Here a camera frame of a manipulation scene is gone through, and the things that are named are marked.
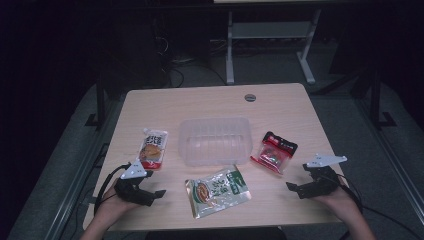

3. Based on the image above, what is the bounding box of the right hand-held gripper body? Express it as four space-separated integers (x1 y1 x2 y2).
297 153 348 200

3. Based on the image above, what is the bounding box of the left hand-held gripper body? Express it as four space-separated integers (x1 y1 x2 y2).
114 159 155 206

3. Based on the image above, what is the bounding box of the white orange snack packet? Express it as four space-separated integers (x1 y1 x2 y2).
138 127 169 171

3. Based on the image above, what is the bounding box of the red black snack packet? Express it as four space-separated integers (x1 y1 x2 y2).
250 130 299 175

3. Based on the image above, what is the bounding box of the clear plastic container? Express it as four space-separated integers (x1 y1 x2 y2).
177 116 254 167

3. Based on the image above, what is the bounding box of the person's right hand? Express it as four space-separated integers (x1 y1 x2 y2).
312 175 360 218

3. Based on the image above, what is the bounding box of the person's left hand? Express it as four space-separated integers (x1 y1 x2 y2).
94 179 142 231

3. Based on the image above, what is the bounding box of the green silver snack packet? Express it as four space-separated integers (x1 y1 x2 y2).
184 164 253 220

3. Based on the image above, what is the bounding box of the black metal stand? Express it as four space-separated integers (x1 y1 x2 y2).
368 66 398 130
84 74 108 130

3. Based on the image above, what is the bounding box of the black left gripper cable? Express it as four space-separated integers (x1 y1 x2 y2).
93 163 132 215

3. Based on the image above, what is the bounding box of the bundle of floor cables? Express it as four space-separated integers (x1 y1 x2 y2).
154 33 228 88

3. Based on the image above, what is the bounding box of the white metal table frame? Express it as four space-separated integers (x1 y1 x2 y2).
225 9 322 86

